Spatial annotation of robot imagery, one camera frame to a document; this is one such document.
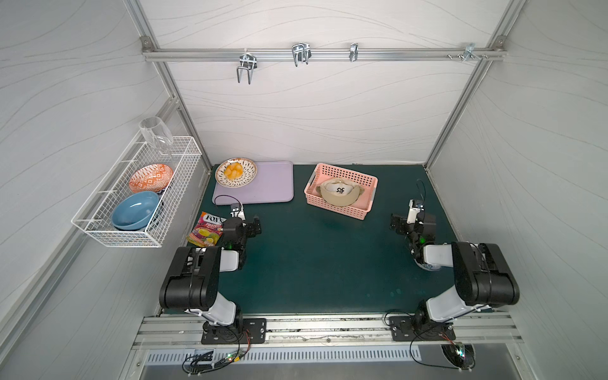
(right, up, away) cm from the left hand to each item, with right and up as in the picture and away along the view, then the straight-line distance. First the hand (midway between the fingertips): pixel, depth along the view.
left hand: (245, 217), depth 94 cm
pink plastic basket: (+50, +4, +9) cm, 51 cm away
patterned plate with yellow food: (-11, +19, +20) cm, 29 cm away
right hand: (+66, +1, +1) cm, 66 cm away
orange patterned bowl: (-23, +15, -23) cm, 35 cm away
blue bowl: (-21, +6, -32) cm, 38 cm away
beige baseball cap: (+40, +10, +10) cm, 42 cm away
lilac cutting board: (+9, +14, +16) cm, 23 cm away
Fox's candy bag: (-15, -6, -1) cm, 16 cm away
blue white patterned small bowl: (+70, -17, -8) cm, 72 cm away
